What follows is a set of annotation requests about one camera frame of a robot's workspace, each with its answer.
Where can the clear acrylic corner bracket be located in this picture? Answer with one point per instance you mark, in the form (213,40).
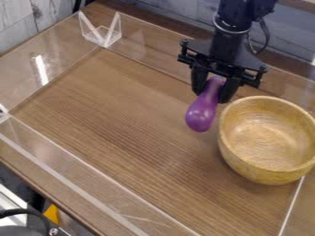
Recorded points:
(105,36)

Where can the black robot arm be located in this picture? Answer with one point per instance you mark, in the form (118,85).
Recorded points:
(224,55)

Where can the brown wooden bowl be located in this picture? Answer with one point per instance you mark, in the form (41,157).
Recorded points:
(266,138)

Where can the clear acrylic enclosure wall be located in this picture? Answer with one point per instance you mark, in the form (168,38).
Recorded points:
(93,132)

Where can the purple toy eggplant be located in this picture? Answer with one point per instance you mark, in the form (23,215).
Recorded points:
(202,111)

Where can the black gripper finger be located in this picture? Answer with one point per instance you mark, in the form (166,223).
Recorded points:
(229,86)
(200,76)

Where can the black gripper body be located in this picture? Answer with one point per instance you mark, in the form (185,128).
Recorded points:
(246,66)

